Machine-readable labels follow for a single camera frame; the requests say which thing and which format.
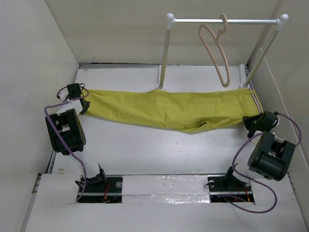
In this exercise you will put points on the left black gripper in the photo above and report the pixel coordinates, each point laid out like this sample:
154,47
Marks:
86,107

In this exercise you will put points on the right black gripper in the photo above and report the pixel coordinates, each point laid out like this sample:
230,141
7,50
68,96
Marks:
247,120

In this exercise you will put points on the yellow-green trousers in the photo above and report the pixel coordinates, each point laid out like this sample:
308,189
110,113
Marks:
187,112

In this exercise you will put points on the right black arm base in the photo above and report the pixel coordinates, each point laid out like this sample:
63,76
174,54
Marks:
224,188

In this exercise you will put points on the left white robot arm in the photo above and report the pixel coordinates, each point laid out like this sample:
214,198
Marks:
67,135

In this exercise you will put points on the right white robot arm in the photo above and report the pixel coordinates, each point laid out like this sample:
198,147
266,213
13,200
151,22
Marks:
271,156

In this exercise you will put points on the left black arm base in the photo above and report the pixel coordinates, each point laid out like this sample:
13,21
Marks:
108,188

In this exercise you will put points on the white clothes rack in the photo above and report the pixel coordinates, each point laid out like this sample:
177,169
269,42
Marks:
216,28

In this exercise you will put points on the silver tape strip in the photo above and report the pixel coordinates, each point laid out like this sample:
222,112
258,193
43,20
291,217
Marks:
172,189

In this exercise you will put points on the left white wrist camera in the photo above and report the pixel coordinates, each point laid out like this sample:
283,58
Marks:
63,94

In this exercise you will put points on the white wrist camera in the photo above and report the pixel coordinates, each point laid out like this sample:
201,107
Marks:
278,120
63,94

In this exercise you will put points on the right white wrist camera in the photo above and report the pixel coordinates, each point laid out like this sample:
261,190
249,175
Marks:
278,120

